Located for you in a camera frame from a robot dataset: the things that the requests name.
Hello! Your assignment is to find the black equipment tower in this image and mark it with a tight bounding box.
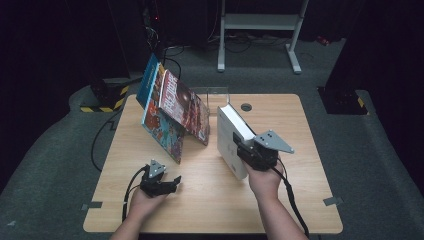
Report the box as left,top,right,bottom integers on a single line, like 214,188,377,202
141,0,169,75

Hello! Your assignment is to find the light blue picture book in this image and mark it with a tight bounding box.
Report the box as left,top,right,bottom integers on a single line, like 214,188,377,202
141,62,186,165

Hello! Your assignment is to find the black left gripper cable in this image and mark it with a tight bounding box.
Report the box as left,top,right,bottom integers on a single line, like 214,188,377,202
121,165,150,223

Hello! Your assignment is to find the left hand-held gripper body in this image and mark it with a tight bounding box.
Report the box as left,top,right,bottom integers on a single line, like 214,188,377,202
139,158,178,199

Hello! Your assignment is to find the dark blue picture book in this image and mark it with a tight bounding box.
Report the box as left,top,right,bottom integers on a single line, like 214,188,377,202
136,52,161,110

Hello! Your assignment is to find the tangle of black floor cables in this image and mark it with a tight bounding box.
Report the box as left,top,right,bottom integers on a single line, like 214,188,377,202
206,30,292,55

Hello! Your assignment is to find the small red object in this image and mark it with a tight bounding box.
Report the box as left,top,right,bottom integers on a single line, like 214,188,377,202
315,35,332,47

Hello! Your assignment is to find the person's left hand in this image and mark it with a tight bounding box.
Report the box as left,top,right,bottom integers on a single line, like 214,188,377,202
127,187,168,223

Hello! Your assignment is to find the black yellow striped base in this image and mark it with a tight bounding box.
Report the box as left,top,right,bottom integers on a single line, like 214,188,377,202
317,86,370,116
79,77,131,114

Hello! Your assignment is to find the person's right hand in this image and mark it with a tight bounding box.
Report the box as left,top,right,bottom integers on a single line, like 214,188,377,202
244,160,285,205

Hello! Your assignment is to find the clear acrylic book rack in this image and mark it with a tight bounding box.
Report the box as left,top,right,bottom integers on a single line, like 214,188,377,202
191,86,231,112

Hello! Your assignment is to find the white book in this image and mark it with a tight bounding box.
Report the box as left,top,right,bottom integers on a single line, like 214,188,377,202
216,103,258,181

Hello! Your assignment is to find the black floor cable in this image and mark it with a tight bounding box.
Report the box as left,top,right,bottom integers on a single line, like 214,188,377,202
90,46,183,173

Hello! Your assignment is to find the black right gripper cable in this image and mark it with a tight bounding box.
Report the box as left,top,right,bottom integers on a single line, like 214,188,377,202
272,157,311,239

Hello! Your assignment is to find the white metal stand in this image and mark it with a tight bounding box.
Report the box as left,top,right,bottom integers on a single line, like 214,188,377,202
216,0,310,75

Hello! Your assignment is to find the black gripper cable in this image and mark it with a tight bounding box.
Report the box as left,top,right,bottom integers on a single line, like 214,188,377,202
121,165,150,223
272,157,311,239

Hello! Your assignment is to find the grey tape piece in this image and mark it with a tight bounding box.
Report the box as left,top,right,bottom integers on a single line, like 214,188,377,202
322,196,344,207
81,201,103,211

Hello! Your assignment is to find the purple magazine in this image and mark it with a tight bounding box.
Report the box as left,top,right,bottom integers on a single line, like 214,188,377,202
157,68,211,147

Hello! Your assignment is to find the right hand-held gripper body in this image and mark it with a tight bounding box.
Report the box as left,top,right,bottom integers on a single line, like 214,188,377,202
236,129,296,172

